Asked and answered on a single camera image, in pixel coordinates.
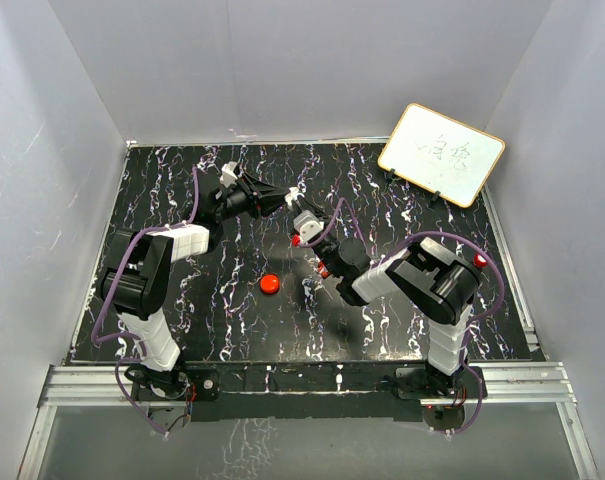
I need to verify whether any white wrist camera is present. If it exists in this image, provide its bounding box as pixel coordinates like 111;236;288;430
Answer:
291;210;325;248
220;161;238;188

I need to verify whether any aluminium front rail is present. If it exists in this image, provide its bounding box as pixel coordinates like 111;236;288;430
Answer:
38;362;577;407

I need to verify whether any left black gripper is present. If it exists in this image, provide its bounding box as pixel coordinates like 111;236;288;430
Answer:
215;174;292;223

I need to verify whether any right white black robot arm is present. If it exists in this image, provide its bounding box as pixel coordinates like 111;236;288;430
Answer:
285;192;481;397

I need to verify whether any red earbud charging case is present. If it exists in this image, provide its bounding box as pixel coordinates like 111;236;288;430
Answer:
259;274;280;295

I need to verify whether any red emergency stop button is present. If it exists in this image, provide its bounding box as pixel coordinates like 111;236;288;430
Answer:
473;254;488;269

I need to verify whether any white earbud charging case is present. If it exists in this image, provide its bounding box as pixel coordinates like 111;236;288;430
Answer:
284;187;300;206

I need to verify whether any small whiteboard yellow frame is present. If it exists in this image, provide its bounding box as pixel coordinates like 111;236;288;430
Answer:
378;103;506;208

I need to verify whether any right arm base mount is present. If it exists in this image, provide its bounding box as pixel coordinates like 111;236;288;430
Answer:
382;364;488;401

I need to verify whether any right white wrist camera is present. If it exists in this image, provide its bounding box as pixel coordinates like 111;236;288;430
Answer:
291;210;325;248

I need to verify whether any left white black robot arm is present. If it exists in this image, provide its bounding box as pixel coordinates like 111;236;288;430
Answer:
91;162;297;399

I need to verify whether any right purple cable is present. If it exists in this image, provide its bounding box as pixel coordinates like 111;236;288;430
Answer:
301;197;507;351

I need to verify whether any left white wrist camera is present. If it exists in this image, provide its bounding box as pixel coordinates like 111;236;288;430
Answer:
220;161;238;188

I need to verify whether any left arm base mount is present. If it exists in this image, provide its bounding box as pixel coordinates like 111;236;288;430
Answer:
124;366;220;403

